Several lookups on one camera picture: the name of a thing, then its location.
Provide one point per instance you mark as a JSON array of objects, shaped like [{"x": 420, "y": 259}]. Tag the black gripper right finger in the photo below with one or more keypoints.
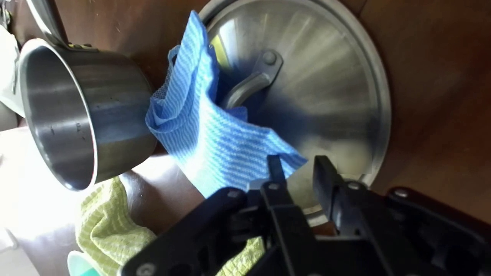
[{"x": 328, "y": 184}]

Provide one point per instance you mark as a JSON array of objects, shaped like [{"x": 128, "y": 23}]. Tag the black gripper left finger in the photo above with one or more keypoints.
[{"x": 277, "y": 170}]

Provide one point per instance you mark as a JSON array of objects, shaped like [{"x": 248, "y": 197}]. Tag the blue cloth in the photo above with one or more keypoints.
[
  {"x": 216, "y": 138},
  {"x": 317, "y": 76}
]

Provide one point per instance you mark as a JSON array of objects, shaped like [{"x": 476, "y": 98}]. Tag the yellow-green cloth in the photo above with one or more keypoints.
[{"x": 110, "y": 223}]

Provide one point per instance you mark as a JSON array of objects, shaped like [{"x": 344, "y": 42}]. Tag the teal plastic cup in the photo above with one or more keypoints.
[{"x": 82, "y": 265}]

